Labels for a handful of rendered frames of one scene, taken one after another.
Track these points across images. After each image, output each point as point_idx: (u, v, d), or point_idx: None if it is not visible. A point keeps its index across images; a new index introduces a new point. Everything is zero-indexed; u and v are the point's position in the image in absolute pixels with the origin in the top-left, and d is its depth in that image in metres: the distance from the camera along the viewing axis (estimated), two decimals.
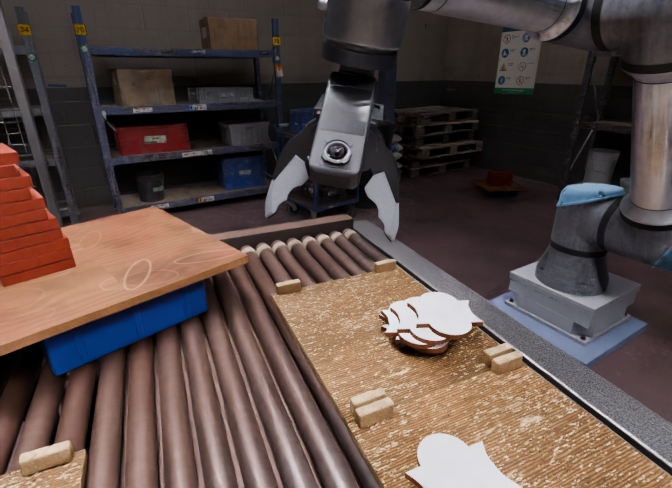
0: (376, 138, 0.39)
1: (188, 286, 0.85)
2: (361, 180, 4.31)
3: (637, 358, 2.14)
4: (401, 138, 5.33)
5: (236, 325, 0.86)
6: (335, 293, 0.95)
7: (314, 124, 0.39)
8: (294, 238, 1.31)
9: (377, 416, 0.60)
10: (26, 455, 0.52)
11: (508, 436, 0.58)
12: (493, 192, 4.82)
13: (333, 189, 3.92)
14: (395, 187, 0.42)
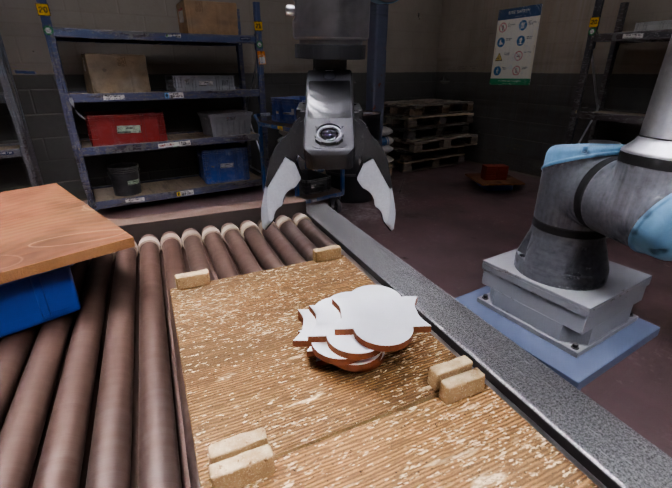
0: (360, 126, 0.41)
1: (44, 277, 0.64)
2: (348, 173, 4.09)
3: (640, 363, 1.92)
4: (392, 131, 5.12)
5: (110, 330, 0.64)
6: (254, 287, 0.73)
7: (299, 122, 0.41)
8: (230, 223, 1.09)
9: (244, 476, 0.38)
10: None
11: None
12: (488, 186, 4.60)
13: (316, 182, 3.70)
14: (386, 172, 0.43)
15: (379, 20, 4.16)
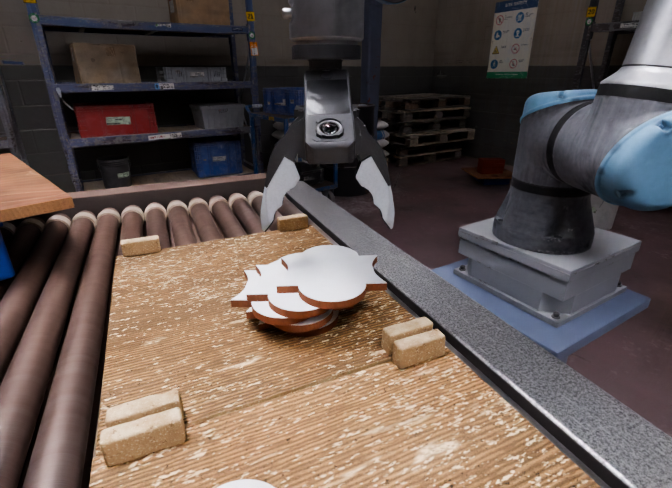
0: (358, 124, 0.42)
1: None
2: None
3: (636, 354, 1.86)
4: (388, 124, 5.05)
5: (42, 297, 0.58)
6: (208, 254, 0.67)
7: (298, 122, 0.41)
8: (199, 197, 1.03)
9: (145, 443, 0.32)
10: None
11: (384, 484, 0.30)
12: (484, 180, 4.54)
13: (309, 174, 3.64)
14: (384, 169, 0.44)
15: (373, 11, 4.10)
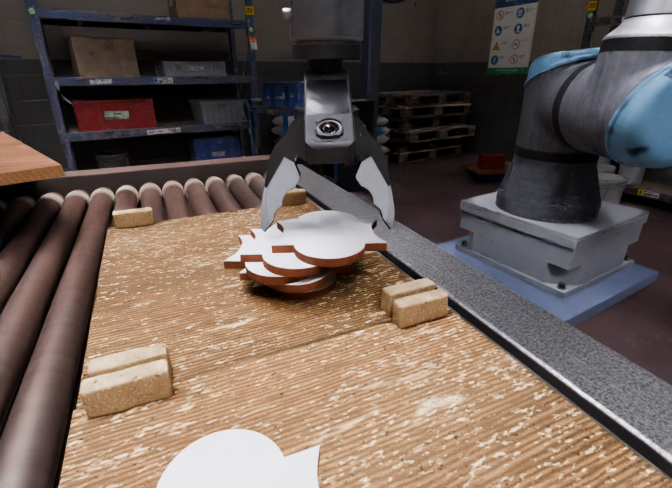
0: (358, 124, 0.42)
1: None
2: None
3: (639, 345, 1.84)
4: (388, 120, 5.03)
5: (29, 266, 0.56)
6: (202, 226, 0.65)
7: (297, 122, 0.41)
8: (195, 178, 1.01)
9: (129, 395, 0.30)
10: None
11: (384, 435, 0.28)
12: (485, 175, 4.52)
13: (309, 169, 3.62)
14: (384, 169, 0.44)
15: (373, 5, 4.08)
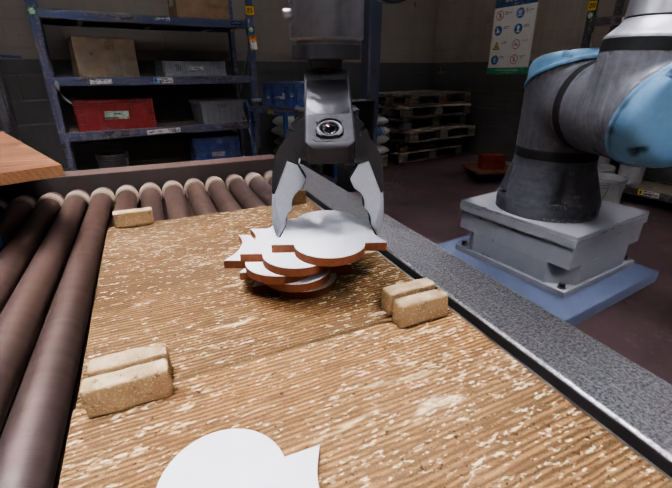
0: (358, 124, 0.42)
1: None
2: None
3: (639, 345, 1.84)
4: (388, 120, 5.03)
5: (29, 266, 0.56)
6: (202, 226, 0.65)
7: (298, 122, 0.41)
8: (195, 178, 1.01)
9: (129, 394, 0.30)
10: None
11: (384, 435, 0.28)
12: (485, 175, 4.52)
13: (309, 168, 3.62)
14: (379, 175, 0.44)
15: (373, 5, 4.08)
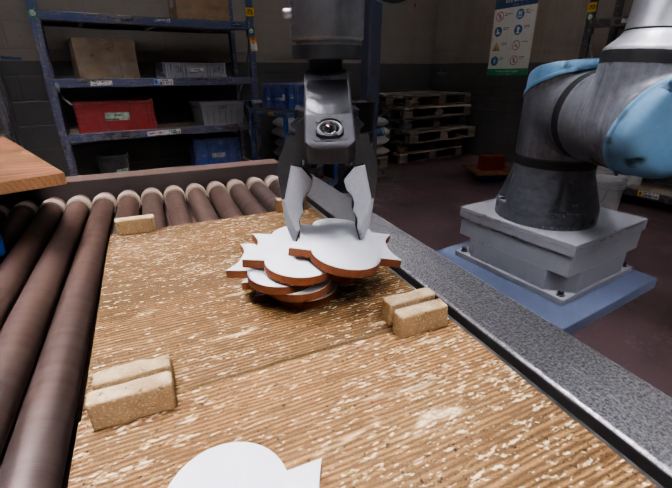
0: (358, 124, 0.42)
1: None
2: None
3: (638, 347, 1.85)
4: (388, 121, 5.04)
5: (33, 274, 0.57)
6: (204, 233, 0.66)
7: (298, 122, 0.41)
8: (196, 183, 1.01)
9: (133, 407, 0.30)
10: None
11: (385, 448, 0.29)
12: (485, 176, 4.52)
13: (309, 170, 3.62)
14: (373, 181, 0.44)
15: (373, 7, 4.08)
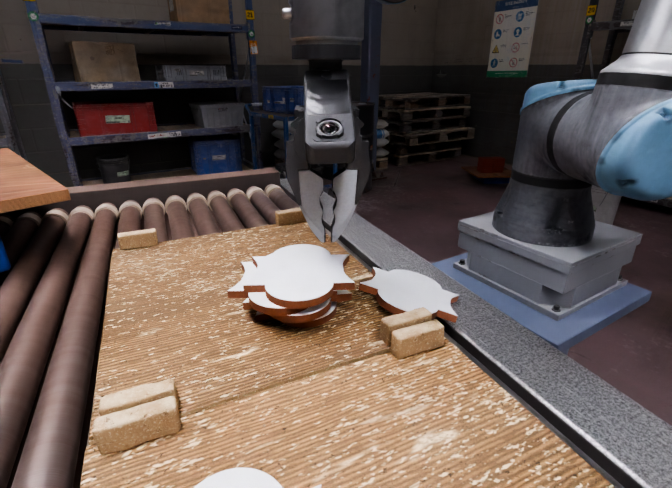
0: (358, 124, 0.42)
1: None
2: None
3: (636, 352, 1.86)
4: (388, 123, 5.05)
5: (37, 289, 0.58)
6: (205, 248, 0.67)
7: (298, 122, 0.41)
8: (197, 193, 1.02)
9: (139, 432, 0.31)
10: None
11: (382, 473, 0.30)
12: (484, 179, 4.53)
13: None
14: (360, 188, 0.44)
15: (373, 10, 4.09)
